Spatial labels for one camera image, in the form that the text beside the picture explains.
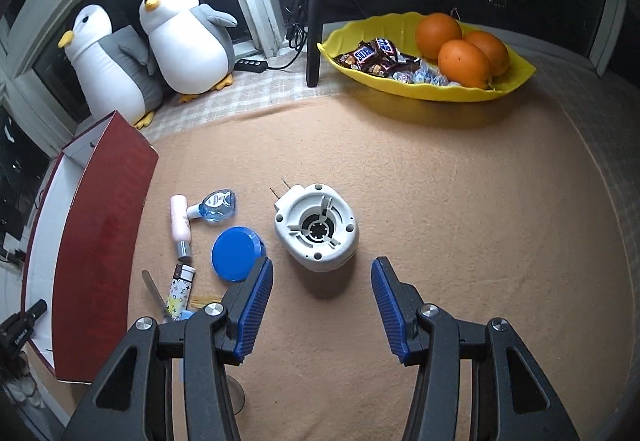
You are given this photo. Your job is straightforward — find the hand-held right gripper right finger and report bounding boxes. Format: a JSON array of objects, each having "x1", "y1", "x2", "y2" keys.
[{"x1": 371, "y1": 256, "x2": 581, "y2": 441}]

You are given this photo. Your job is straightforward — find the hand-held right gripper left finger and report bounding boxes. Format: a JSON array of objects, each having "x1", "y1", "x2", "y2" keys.
[{"x1": 62, "y1": 256, "x2": 275, "y2": 441}]

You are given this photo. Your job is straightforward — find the wooden clothespin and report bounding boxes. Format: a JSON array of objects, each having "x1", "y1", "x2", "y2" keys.
[{"x1": 187, "y1": 293, "x2": 226, "y2": 309}]

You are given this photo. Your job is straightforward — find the blue round lid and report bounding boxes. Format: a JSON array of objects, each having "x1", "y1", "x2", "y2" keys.
[{"x1": 211, "y1": 225, "x2": 267, "y2": 283}]

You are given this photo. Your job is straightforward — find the metal spoon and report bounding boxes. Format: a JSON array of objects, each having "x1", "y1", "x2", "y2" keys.
[{"x1": 141, "y1": 269, "x2": 171, "y2": 322}]

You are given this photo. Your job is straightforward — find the white plug-in device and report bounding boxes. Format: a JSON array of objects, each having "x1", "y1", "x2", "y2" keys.
[{"x1": 270, "y1": 178, "x2": 360, "y2": 273}]

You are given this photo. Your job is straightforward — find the white cardboard box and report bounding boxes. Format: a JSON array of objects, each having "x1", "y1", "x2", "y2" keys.
[{"x1": 21, "y1": 110, "x2": 160, "y2": 383}]

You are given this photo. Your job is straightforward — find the blue eye drop bottle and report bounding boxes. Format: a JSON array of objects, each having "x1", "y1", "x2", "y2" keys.
[{"x1": 186, "y1": 189, "x2": 236, "y2": 224}]

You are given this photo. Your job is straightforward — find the pink bottle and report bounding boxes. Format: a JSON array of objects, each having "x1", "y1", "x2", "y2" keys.
[{"x1": 170, "y1": 194, "x2": 193, "y2": 259}]

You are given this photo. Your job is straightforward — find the orange blanket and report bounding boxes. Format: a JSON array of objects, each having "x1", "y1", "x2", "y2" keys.
[{"x1": 25, "y1": 91, "x2": 626, "y2": 441}]

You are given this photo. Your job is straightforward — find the checked cloth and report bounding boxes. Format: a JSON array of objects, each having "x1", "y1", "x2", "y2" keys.
[{"x1": 135, "y1": 28, "x2": 640, "y2": 202}]

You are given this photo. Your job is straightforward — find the pile of wrapped candies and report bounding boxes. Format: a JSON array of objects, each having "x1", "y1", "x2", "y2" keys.
[{"x1": 334, "y1": 38, "x2": 463, "y2": 87}]

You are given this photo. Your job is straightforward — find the orange fruit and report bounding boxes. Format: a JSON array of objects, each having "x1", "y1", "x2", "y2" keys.
[
  {"x1": 438, "y1": 40, "x2": 492, "y2": 89},
  {"x1": 416, "y1": 12, "x2": 463, "y2": 60},
  {"x1": 464, "y1": 31, "x2": 511, "y2": 77}
]

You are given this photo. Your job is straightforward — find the grey white penguin plush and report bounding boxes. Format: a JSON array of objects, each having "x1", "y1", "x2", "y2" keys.
[
  {"x1": 57, "y1": 0, "x2": 166, "y2": 129},
  {"x1": 137, "y1": 0, "x2": 238, "y2": 103}
]

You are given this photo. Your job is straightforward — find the yellow leaf-shaped bowl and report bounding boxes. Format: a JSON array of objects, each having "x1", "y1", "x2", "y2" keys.
[{"x1": 317, "y1": 11, "x2": 537, "y2": 103}]

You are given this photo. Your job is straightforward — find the black tripod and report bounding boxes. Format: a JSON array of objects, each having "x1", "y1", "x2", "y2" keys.
[{"x1": 299, "y1": 0, "x2": 368, "y2": 88}]

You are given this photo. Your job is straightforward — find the small black camera stand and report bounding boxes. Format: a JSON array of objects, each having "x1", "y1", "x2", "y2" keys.
[{"x1": 0, "y1": 299, "x2": 48, "y2": 362}]

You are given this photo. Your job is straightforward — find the black cable with switch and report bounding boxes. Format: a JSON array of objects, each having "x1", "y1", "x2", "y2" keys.
[{"x1": 235, "y1": 0, "x2": 308, "y2": 72}]

